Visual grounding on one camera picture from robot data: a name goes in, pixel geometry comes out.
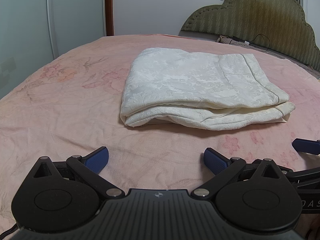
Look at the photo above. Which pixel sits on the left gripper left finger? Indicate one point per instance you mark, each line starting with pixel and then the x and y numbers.
pixel 87 169

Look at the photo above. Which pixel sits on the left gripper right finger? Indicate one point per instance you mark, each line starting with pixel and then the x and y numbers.
pixel 226 171

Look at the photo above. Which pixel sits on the frosted glass wardrobe door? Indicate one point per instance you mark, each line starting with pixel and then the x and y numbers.
pixel 35 32

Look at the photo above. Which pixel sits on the olive upholstered headboard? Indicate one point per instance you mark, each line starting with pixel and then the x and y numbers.
pixel 277 24

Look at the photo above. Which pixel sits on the brown wooden door frame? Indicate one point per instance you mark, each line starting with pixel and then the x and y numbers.
pixel 109 17

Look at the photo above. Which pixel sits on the white jacquard pants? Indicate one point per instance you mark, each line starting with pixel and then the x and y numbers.
pixel 201 90

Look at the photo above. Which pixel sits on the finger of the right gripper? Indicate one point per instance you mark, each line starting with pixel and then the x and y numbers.
pixel 306 146

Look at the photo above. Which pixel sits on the pink floral bed sheet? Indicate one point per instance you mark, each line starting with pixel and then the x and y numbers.
pixel 72 106

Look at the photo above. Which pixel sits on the patterned pillow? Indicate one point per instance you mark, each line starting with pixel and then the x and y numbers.
pixel 249 45

